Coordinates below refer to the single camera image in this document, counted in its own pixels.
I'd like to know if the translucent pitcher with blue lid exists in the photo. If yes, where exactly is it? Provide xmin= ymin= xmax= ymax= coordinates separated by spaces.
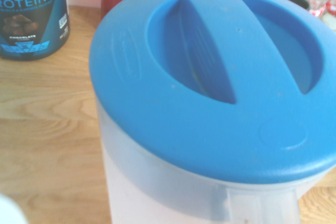
xmin=88 ymin=0 xmax=336 ymax=224

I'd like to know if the black Vega protein tub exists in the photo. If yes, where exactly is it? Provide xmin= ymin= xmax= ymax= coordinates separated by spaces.
xmin=0 ymin=0 xmax=71 ymax=61

